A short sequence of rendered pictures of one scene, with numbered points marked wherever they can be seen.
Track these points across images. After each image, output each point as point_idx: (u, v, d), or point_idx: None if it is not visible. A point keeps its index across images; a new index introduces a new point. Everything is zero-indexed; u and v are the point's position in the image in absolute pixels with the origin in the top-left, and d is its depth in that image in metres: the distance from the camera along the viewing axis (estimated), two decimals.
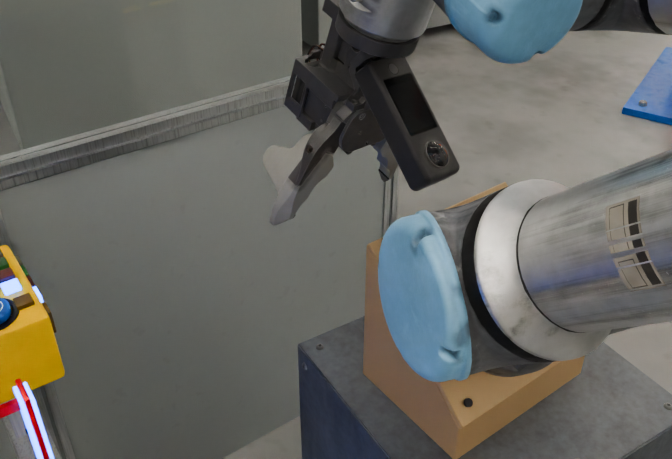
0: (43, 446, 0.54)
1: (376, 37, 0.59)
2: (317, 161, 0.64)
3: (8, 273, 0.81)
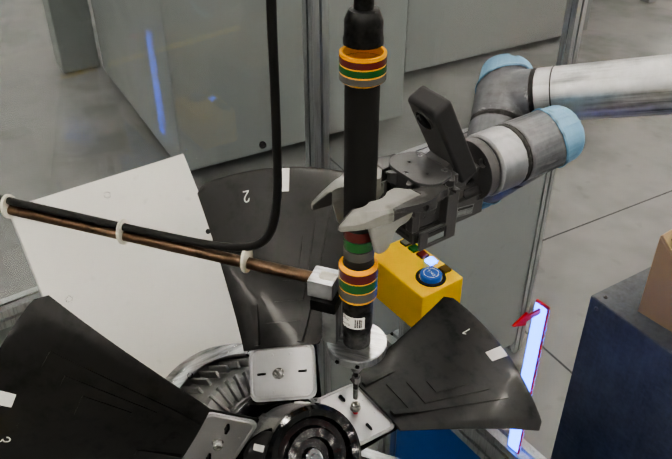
0: (544, 332, 1.11)
1: None
2: None
3: (425, 253, 1.38)
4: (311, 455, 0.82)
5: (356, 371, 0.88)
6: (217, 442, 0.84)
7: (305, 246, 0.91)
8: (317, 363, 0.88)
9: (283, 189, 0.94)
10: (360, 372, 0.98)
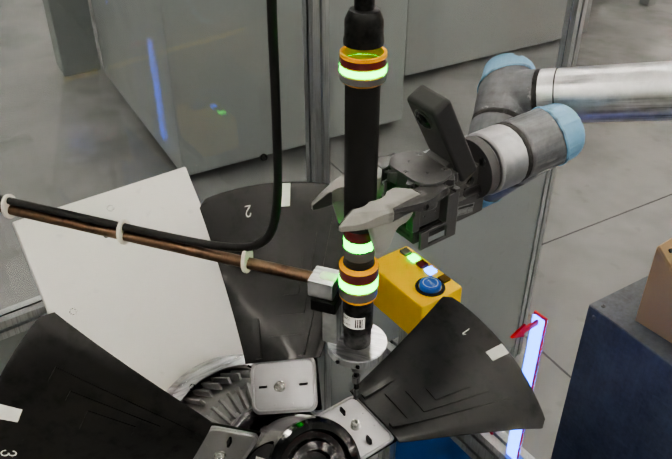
0: (542, 343, 1.12)
1: None
2: None
3: (424, 262, 1.39)
4: None
5: (356, 371, 0.88)
6: (219, 455, 0.85)
7: (306, 260, 0.93)
8: (318, 376, 0.90)
9: (284, 204, 0.96)
10: (360, 383, 1.00)
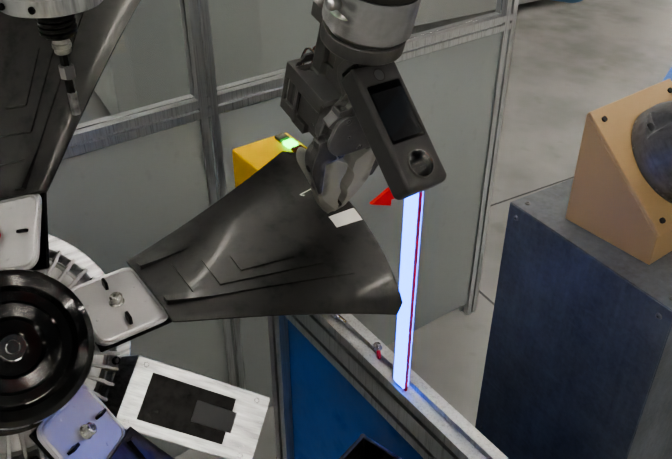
0: (420, 218, 0.84)
1: (356, 45, 0.58)
2: (322, 174, 0.67)
3: (302, 147, 1.11)
4: (6, 342, 0.55)
5: (60, 51, 0.52)
6: None
7: (42, 60, 0.64)
8: (45, 220, 0.61)
9: None
10: (142, 252, 0.71)
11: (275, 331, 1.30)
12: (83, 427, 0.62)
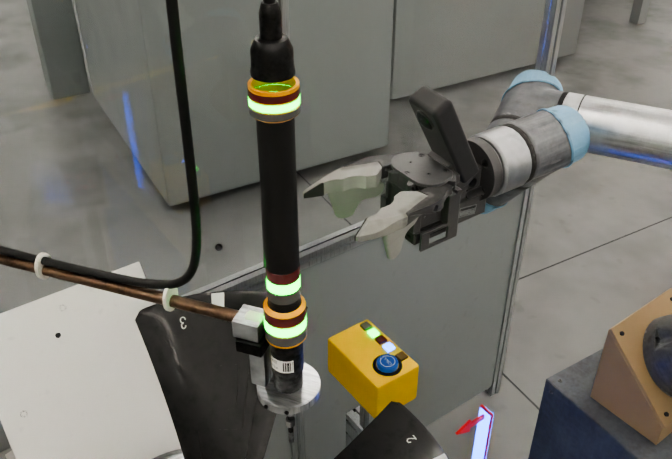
0: (489, 436, 1.14)
1: None
2: (368, 162, 0.80)
3: (383, 338, 1.42)
4: None
5: (290, 415, 0.82)
6: None
7: None
8: None
9: None
10: None
11: None
12: None
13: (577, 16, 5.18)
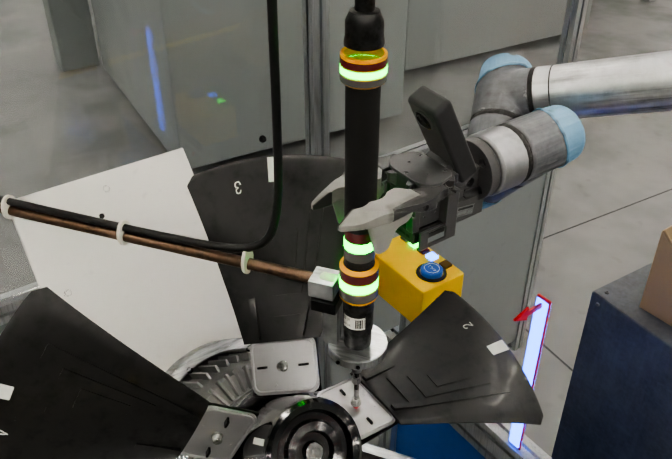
0: (546, 327, 1.10)
1: None
2: None
3: (425, 248, 1.38)
4: (316, 447, 0.82)
5: (357, 372, 0.88)
6: (284, 363, 0.88)
7: (465, 383, 0.97)
8: (382, 431, 0.89)
9: (491, 350, 1.03)
10: None
11: None
12: None
13: None
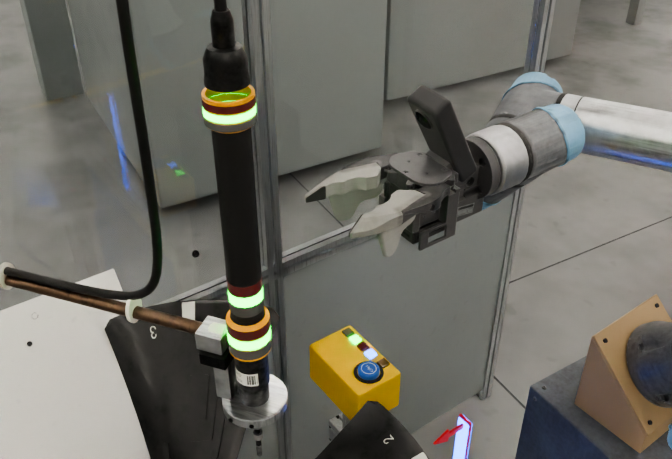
0: (468, 445, 1.13)
1: None
2: (366, 163, 0.80)
3: (365, 345, 1.40)
4: None
5: (257, 428, 0.81)
6: None
7: None
8: None
9: None
10: None
11: None
12: None
13: (573, 17, 5.17)
